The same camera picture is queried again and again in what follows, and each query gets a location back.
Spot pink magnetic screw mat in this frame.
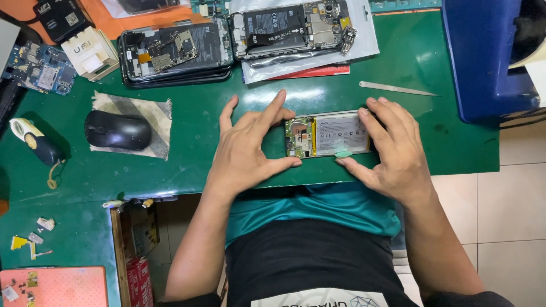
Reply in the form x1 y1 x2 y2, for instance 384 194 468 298
0 266 110 307

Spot blue circuit board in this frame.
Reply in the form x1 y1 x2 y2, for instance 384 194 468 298
2 40 78 96

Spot stack of opened black phones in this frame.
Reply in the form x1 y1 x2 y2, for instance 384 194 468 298
117 14 235 90

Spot person's right hand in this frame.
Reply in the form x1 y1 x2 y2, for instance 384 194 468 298
335 96 437 210

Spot person's black apron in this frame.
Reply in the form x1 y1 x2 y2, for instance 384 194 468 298
224 219 422 307

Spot red cardboard box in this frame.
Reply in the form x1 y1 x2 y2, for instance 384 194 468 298
126 256 154 307

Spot black computer mouse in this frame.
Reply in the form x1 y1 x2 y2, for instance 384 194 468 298
84 109 153 152

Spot grey frayed cloth pad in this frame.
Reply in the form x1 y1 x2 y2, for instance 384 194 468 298
88 90 173 162

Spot yellow and white strip scrap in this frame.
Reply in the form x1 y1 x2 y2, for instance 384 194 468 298
29 242 54 261

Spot red flat packet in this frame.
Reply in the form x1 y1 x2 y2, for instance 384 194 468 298
268 64 351 81

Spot person's left hand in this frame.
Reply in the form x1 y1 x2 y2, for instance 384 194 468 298
204 89 303 200

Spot metal tweezers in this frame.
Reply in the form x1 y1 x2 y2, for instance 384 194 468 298
359 80 440 97

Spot black service box device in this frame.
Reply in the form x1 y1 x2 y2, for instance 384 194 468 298
33 0 96 43

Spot white and navy tape dispenser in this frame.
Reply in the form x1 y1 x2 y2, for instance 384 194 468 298
9 117 67 191

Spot white plastic adapter box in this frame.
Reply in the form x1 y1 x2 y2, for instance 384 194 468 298
60 26 120 83

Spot small loose connector board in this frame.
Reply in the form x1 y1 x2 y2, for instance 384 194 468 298
340 26 357 56

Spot wooden drawer frame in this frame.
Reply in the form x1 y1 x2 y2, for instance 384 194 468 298
109 198 161 307

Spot green work mat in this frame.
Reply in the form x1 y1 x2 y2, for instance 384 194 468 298
0 9 501 307

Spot phone with white battery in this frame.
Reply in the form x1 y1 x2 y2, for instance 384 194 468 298
284 109 385 159

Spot blue plastic chair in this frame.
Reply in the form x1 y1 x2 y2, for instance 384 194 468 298
441 0 546 125

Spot person's teal shirt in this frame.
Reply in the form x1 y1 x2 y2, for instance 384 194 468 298
225 182 402 249

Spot opened phone with black battery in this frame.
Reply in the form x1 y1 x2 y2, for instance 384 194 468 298
230 0 353 61

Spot plastic bag with phone part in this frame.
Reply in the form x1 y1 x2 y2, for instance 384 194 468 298
100 0 193 20

